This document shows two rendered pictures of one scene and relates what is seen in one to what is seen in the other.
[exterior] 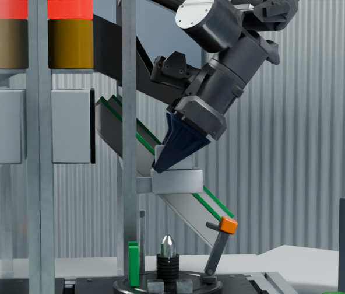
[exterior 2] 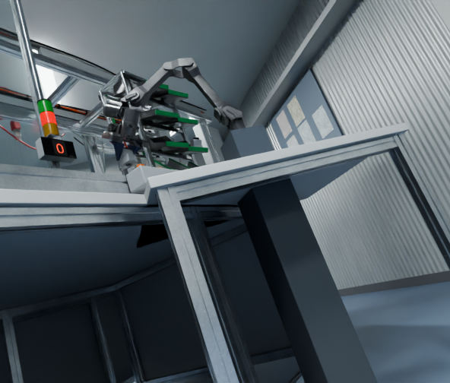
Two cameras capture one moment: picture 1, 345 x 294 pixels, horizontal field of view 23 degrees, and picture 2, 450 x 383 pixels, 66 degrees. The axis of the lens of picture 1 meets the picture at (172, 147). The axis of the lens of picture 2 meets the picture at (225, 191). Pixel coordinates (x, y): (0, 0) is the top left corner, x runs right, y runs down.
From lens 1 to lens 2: 123 cm
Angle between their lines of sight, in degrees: 40
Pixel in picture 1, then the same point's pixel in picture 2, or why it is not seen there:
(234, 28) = (116, 108)
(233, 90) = (127, 125)
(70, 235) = (345, 252)
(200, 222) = not seen: hidden behind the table
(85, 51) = (49, 130)
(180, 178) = (123, 159)
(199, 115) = (105, 135)
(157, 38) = not seen: hidden behind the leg
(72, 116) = (39, 145)
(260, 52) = (130, 110)
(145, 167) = not seen: hidden behind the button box
